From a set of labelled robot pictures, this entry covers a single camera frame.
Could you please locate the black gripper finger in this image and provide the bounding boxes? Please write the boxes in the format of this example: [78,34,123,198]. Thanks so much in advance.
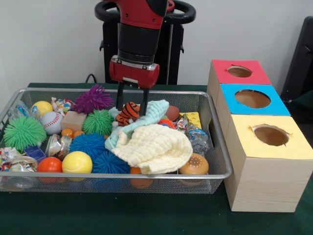
[138,87,150,117]
[115,82,125,112]

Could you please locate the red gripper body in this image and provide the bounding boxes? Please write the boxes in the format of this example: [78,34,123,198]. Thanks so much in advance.
[109,55,160,89]

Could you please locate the mint green cloth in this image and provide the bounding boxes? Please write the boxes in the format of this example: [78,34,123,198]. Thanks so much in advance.
[105,99,170,150]

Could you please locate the orange striped plush tiger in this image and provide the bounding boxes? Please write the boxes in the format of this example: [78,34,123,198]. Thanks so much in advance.
[114,101,141,127]

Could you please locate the cream cloth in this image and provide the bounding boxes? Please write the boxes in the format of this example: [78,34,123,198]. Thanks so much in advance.
[112,123,193,175]

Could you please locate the silver mesh bin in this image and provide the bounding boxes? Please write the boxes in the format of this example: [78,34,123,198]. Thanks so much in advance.
[0,87,233,194]

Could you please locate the wooden box with three holes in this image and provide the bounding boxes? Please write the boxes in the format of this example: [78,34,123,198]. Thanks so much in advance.
[206,59,313,212]

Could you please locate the purple spiky ball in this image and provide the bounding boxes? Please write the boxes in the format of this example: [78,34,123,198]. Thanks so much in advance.
[72,84,115,115]

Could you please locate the small green spiky ball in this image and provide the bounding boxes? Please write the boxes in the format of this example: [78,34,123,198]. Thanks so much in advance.
[82,109,115,136]

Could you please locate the wooden block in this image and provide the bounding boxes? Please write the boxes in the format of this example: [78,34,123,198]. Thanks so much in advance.
[61,111,88,132]

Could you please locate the blue spiky ball with eyes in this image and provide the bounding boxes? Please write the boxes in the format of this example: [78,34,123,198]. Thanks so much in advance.
[69,132,108,157]

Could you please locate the white baseball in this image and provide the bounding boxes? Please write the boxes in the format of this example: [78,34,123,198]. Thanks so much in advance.
[41,112,64,135]

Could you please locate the large yellow ball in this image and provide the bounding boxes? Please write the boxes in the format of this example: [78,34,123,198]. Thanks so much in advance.
[62,151,93,174]

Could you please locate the toy burger bun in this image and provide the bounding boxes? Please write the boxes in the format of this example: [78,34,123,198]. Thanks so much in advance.
[178,153,210,175]

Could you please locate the large green spiky ball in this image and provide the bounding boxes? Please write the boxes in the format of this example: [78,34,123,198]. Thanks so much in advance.
[3,116,47,152]

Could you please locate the dark green table cloth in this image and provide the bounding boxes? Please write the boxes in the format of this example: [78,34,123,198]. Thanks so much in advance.
[0,82,313,235]
[287,95,313,118]

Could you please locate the black upright panel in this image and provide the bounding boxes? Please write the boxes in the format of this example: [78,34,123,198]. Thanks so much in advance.
[280,16,313,101]

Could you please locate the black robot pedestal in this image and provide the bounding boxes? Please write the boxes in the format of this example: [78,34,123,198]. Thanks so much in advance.
[94,0,197,85]

